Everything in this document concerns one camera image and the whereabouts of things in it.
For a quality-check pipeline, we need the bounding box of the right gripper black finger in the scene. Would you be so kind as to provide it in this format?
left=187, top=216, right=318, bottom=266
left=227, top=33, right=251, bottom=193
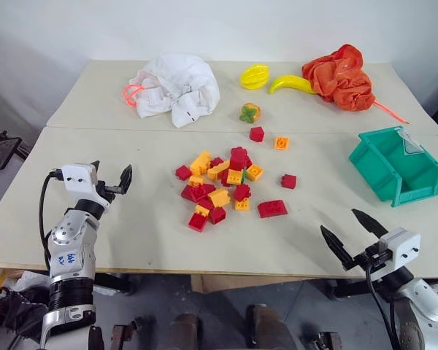
left=319, top=225, right=358, bottom=272
left=350, top=208, right=389, bottom=241

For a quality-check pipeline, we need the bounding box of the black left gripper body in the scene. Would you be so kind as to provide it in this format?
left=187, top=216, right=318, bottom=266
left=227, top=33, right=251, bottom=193
left=93, top=179, right=128, bottom=211

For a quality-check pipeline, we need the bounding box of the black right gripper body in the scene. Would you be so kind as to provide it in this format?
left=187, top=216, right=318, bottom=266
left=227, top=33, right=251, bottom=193
left=350, top=241, right=392, bottom=273

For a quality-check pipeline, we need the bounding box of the green plastic bin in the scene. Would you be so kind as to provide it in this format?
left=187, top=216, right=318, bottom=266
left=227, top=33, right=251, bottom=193
left=347, top=125, right=438, bottom=209

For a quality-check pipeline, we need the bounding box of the bright red square block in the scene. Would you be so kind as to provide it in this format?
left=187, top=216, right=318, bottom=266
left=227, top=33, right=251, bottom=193
left=188, top=212, right=209, bottom=232

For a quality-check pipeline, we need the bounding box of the clear plastic label card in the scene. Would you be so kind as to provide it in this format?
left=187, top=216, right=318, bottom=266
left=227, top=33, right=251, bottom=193
left=397, top=128, right=424, bottom=158

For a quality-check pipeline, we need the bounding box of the dark red cube block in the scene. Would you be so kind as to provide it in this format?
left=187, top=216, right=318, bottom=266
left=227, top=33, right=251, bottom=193
left=208, top=206, right=228, bottom=225

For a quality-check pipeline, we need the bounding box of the dark rounded brown shape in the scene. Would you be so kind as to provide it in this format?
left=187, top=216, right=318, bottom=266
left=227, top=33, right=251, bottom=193
left=167, top=312, right=202, bottom=350
left=246, top=304, right=296, bottom=350

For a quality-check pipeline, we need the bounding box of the orange toy persimmon green leaf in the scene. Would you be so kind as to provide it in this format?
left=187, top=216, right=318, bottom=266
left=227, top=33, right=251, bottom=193
left=239, top=103, right=263, bottom=124

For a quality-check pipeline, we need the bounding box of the black bag on floor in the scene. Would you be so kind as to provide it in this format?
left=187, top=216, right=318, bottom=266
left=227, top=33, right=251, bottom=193
left=0, top=284, right=51, bottom=335

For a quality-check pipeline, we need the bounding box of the yellow toy banana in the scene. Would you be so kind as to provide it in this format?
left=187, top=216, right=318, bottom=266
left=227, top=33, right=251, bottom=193
left=268, top=74, right=314, bottom=96

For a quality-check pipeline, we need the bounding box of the yellow toy starfruit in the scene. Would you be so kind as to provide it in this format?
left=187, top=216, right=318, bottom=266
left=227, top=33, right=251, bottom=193
left=239, top=63, right=270, bottom=90

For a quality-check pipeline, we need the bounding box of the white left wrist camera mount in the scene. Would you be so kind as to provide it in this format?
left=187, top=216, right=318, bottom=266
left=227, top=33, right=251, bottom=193
left=61, top=163, right=100, bottom=204

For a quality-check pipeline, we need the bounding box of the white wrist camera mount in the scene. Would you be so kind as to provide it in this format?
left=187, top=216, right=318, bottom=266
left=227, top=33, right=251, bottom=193
left=61, top=163, right=100, bottom=204
left=377, top=227, right=422, bottom=270

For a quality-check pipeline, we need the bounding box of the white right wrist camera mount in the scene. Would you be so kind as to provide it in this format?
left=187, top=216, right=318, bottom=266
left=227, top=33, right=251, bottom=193
left=377, top=227, right=422, bottom=270

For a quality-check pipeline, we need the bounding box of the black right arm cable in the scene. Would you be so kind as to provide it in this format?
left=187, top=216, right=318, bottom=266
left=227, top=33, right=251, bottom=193
left=364, top=265, right=402, bottom=350

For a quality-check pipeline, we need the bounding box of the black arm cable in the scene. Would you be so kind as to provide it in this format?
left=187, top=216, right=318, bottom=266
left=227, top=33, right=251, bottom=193
left=364, top=265, right=402, bottom=350
left=38, top=168, right=64, bottom=271

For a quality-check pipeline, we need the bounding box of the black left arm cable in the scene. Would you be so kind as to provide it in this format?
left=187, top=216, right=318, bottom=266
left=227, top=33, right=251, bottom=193
left=38, top=168, right=64, bottom=271

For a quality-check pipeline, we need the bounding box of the white cloth drawstring bag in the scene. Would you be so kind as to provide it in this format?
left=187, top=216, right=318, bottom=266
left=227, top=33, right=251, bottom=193
left=122, top=52, right=221, bottom=129

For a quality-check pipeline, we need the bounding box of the orange cloth drawstring bag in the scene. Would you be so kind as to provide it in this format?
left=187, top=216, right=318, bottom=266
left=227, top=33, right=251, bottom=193
left=301, top=44, right=410, bottom=125

